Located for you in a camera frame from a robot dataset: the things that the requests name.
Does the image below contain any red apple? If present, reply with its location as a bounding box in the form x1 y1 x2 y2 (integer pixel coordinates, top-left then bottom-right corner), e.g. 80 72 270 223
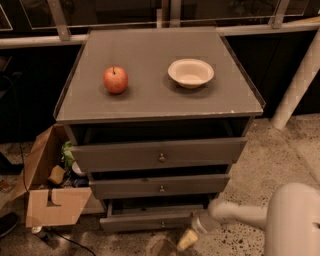
103 66 128 94

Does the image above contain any grey bottom drawer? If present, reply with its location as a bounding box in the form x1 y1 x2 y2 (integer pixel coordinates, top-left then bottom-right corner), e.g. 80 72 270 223
100 201 203 232

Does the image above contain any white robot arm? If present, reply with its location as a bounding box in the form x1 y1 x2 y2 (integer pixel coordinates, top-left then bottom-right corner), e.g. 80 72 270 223
177 183 320 256

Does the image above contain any yellow sponge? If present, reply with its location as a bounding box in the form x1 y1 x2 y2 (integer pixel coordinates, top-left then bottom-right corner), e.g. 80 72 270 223
47 165 66 185

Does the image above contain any green bag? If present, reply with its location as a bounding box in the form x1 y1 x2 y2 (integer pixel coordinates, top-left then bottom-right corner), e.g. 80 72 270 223
61 141 75 170

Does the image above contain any black cable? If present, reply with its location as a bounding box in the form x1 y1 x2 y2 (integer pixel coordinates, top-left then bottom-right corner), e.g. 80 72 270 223
3 74 98 256

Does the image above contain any white bowl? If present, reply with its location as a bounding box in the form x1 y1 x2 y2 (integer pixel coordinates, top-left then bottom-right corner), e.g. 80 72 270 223
168 59 214 89

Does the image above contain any white diagonal pole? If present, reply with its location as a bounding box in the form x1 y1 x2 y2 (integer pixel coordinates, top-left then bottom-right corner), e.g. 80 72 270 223
271 28 320 130

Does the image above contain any metal railing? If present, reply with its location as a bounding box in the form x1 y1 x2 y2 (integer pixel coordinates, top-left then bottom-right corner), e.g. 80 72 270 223
0 0 320 49

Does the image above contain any grey drawer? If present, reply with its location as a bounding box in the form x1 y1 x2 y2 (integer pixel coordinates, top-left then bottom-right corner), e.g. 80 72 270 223
90 174 230 199
71 138 247 172
100 201 203 232

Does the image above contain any grey middle drawer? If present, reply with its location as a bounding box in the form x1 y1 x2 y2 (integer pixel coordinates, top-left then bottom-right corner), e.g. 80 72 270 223
90 174 230 199

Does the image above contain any grey drawer cabinet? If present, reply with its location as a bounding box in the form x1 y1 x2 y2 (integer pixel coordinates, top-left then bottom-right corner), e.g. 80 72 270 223
53 27 266 221

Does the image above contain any grey top drawer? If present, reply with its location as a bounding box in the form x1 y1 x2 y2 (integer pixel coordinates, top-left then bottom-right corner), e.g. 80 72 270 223
71 138 247 172

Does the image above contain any white cup in box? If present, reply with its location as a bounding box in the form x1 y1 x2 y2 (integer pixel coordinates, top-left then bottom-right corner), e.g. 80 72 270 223
72 162 86 177

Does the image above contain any cardboard box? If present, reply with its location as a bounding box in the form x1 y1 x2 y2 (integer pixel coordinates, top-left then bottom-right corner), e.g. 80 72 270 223
10 125 92 227

